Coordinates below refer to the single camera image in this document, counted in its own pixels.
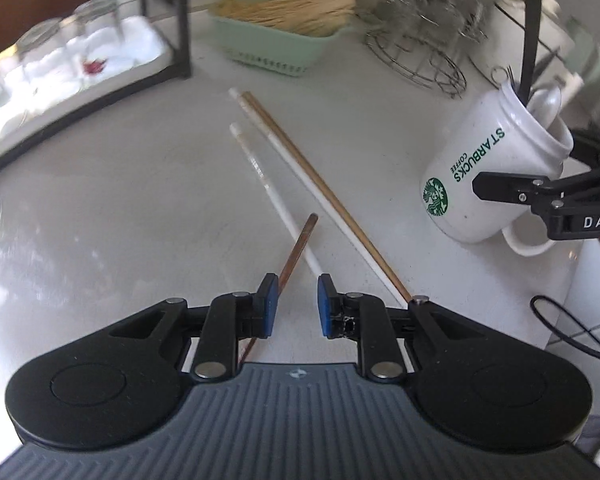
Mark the black chopstick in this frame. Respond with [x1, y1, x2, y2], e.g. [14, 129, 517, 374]
[519, 0, 538, 107]
[525, 0, 547, 105]

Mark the small metal fork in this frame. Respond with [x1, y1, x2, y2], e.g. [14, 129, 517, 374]
[490, 64, 518, 91]

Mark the tan wooden chopstick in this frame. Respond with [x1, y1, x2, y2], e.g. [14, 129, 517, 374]
[241, 91, 414, 303]

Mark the black cable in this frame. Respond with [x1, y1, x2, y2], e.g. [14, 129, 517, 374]
[530, 294, 600, 361]

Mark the white drying tray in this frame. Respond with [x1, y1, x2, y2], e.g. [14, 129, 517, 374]
[0, 15, 173, 161]

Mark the white ceramic mug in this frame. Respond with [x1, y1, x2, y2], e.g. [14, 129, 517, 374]
[421, 80, 576, 257]

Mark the white rice cooker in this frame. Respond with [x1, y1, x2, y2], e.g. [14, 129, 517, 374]
[492, 0, 586, 96]

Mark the round wire glass rack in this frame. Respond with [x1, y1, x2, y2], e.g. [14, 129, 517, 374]
[365, 0, 468, 100]

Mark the white chopstick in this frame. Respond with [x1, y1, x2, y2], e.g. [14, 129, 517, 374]
[229, 122, 327, 281]
[228, 87, 408, 308]

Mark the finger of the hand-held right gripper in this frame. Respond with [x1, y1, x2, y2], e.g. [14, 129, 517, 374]
[571, 130, 600, 166]
[471, 162, 600, 212]

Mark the enoki mushroom bunch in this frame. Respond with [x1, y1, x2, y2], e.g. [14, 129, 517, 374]
[212, 0, 357, 37]

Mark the dark brown chopstick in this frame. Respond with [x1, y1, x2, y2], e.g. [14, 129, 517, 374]
[240, 212, 320, 363]

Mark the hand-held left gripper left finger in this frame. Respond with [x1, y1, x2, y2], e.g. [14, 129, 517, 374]
[109, 273, 280, 382]

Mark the green plastic basket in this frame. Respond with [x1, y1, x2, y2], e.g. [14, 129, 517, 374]
[207, 0, 358, 78]

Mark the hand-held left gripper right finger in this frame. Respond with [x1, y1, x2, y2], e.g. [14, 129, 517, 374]
[316, 273, 483, 382]

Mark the black-frame tray of glasses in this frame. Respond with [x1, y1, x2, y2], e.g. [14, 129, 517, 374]
[0, 0, 193, 181]

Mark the silver metal spoon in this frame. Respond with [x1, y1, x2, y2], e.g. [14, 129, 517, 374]
[525, 85, 563, 126]

